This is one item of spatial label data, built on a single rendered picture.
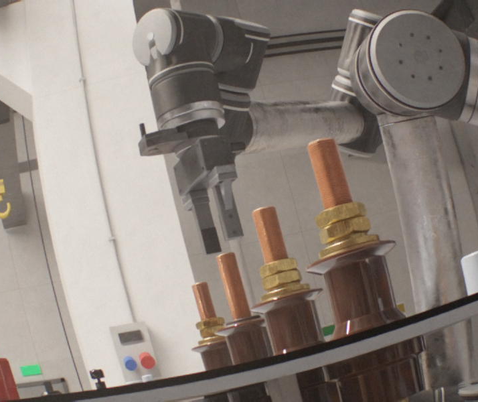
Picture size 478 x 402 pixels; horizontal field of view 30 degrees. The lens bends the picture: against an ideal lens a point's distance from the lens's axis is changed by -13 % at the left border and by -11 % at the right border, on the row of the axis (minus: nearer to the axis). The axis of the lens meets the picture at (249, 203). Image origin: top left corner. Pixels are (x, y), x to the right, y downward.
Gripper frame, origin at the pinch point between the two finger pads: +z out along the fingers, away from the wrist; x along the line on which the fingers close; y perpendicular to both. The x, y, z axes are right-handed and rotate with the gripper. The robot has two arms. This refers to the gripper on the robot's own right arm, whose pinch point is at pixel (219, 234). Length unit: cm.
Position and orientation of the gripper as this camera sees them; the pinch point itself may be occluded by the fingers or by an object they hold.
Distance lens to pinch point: 148.0
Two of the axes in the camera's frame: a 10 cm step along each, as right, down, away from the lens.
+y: 9.0, -1.5, 4.1
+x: -3.6, 2.8, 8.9
